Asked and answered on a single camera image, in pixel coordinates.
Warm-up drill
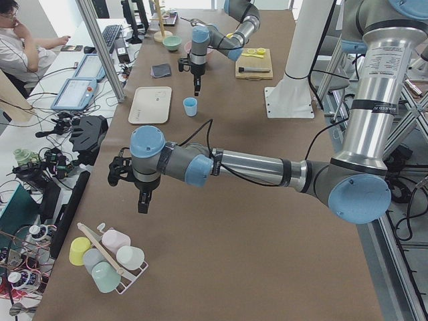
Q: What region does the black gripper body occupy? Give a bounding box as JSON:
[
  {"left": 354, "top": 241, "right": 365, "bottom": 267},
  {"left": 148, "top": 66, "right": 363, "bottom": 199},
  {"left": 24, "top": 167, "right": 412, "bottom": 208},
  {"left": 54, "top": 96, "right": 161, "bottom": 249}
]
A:
[
  {"left": 191, "top": 62, "right": 205, "bottom": 84},
  {"left": 134, "top": 175, "right": 161, "bottom": 199}
]

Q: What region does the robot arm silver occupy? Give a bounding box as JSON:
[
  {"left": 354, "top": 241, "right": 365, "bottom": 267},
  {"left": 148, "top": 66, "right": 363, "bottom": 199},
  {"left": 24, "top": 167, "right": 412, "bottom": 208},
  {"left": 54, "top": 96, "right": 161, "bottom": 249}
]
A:
[
  {"left": 178, "top": 1, "right": 260, "bottom": 96},
  {"left": 130, "top": 1, "right": 427, "bottom": 224}
]

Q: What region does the light blue plastic cup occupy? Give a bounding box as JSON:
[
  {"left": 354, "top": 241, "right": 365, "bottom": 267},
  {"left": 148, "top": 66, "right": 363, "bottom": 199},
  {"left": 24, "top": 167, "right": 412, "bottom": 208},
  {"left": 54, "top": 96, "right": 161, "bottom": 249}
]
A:
[{"left": 183, "top": 97, "right": 198, "bottom": 117}]

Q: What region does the pink bowl of ice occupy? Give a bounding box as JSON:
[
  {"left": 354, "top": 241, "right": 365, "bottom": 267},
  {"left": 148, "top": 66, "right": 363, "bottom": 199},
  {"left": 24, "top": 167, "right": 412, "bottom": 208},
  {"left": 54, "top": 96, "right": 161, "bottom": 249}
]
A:
[{"left": 185, "top": 41, "right": 213, "bottom": 65}]

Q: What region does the pink plastic cup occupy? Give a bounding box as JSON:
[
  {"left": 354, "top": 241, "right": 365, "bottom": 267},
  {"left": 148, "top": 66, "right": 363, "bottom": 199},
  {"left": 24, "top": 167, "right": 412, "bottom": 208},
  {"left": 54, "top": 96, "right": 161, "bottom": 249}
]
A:
[{"left": 101, "top": 229, "right": 131, "bottom": 255}]

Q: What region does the steel ice scoop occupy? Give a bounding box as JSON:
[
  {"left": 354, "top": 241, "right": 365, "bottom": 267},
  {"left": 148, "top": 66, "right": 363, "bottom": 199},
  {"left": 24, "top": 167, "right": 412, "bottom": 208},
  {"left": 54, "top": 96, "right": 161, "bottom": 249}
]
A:
[{"left": 180, "top": 16, "right": 206, "bottom": 27}]

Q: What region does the wooden cup tree stand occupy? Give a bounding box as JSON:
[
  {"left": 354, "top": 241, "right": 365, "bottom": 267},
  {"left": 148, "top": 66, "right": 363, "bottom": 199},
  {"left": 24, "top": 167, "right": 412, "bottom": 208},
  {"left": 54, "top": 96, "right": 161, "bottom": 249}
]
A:
[{"left": 152, "top": 0, "right": 173, "bottom": 43}]

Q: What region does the white plastic cup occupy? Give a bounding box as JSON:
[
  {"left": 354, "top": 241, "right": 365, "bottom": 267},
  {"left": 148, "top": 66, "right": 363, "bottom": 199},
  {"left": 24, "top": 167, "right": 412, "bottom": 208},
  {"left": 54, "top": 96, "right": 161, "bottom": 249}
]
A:
[{"left": 116, "top": 245, "right": 145, "bottom": 270}]

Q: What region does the grey plastic cup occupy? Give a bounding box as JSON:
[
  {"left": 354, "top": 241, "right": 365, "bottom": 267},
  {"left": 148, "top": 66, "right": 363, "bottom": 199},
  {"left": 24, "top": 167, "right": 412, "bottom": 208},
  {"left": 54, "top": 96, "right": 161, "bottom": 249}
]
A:
[{"left": 83, "top": 247, "right": 106, "bottom": 274}]

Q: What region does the yellow plastic cup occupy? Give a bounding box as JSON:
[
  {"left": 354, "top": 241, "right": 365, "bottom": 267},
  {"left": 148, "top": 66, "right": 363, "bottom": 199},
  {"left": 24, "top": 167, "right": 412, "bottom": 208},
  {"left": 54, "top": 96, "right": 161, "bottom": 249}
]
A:
[{"left": 69, "top": 237, "right": 92, "bottom": 266}]

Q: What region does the mint plastic cup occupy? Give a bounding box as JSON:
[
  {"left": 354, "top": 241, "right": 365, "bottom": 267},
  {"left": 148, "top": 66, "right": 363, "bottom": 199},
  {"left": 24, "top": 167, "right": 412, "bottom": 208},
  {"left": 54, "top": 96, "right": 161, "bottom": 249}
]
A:
[{"left": 92, "top": 261, "right": 121, "bottom": 293}]

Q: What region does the mint green bowl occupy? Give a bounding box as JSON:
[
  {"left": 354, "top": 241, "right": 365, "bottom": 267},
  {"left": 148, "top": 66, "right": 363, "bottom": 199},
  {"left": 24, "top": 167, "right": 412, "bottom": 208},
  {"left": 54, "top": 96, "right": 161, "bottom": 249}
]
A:
[{"left": 163, "top": 35, "right": 182, "bottom": 51}]

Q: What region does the grey folded cloth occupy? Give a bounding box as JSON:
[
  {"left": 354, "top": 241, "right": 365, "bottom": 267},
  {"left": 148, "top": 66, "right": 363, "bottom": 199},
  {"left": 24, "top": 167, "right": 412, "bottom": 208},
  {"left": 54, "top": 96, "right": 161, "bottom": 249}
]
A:
[{"left": 150, "top": 64, "right": 171, "bottom": 78}]

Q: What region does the bamboo cutting board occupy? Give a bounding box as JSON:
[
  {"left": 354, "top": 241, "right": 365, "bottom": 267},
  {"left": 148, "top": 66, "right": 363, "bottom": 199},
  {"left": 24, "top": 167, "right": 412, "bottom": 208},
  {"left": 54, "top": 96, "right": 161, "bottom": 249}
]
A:
[{"left": 235, "top": 48, "right": 274, "bottom": 80}]

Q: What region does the cream rabbit serving tray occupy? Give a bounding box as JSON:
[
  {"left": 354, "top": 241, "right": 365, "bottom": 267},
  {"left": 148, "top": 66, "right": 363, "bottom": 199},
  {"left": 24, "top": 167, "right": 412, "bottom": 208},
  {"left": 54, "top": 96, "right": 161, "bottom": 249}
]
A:
[{"left": 128, "top": 86, "right": 172, "bottom": 124}]

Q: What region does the yellow plastic knife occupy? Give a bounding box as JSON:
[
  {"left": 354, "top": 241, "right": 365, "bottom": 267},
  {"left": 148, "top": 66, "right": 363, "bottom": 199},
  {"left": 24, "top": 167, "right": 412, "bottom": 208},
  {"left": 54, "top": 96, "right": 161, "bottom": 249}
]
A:
[{"left": 241, "top": 53, "right": 265, "bottom": 59}]

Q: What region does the black monitor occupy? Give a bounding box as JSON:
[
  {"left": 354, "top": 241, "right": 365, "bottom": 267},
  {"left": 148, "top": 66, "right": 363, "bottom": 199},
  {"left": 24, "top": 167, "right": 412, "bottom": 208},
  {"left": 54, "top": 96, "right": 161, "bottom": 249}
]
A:
[{"left": 121, "top": 0, "right": 149, "bottom": 44}]

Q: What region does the black keyboard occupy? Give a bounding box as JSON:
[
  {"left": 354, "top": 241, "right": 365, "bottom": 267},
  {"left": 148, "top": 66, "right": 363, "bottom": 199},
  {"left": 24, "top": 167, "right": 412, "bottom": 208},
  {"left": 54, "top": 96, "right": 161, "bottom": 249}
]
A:
[{"left": 102, "top": 25, "right": 122, "bottom": 54}]

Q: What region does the blue teach pendant far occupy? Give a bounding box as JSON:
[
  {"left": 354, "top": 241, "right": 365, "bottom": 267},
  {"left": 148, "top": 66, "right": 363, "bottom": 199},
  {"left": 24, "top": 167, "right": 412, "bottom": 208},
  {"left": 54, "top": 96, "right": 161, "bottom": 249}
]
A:
[{"left": 74, "top": 53, "right": 106, "bottom": 82}]

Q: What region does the blue teach pendant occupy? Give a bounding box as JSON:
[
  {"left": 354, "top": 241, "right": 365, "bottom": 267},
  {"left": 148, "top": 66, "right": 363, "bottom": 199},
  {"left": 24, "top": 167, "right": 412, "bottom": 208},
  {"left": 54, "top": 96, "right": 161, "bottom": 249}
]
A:
[
  {"left": 74, "top": 53, "right": 106, "bottom": 82},
  {"left": 51, "top": 77, "right": 98, "bottom": 111}
]

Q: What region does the blue teach pendant near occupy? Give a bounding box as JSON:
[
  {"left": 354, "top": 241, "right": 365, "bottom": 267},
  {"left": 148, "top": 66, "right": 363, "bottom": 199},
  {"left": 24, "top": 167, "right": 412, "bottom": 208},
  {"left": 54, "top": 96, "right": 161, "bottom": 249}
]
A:
[{"left": 51, "top": 77, "right": 98, "bottom": 111}]

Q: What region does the seated person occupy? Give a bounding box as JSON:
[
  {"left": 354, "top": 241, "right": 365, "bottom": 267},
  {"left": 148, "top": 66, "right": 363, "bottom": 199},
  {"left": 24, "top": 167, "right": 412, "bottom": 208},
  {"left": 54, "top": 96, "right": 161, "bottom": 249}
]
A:
[{"left": 1, "top": 1, "right": 70, "bottom": 97}]

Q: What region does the white wire cup rack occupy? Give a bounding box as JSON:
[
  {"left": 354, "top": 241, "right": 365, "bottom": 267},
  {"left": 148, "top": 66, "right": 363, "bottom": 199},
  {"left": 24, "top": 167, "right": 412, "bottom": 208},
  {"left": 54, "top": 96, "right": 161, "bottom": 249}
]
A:
[{"left": 77, "top": 223, "right": 148, "bottom": 295}]

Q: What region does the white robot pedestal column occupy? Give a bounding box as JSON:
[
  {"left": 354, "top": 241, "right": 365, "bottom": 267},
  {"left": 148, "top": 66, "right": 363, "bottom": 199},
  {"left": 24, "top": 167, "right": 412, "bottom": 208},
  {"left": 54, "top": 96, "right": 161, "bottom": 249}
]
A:
[{"left": 265, "top": 0, "right": 336, "bottom": 118}]

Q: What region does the aluminium frame post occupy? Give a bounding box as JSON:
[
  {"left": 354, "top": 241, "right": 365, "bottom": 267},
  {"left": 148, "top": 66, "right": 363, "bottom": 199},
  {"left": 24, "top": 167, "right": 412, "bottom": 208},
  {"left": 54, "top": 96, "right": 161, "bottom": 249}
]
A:
[{"left": 76, "top": 0, "right": 125, "bottom": 103}]

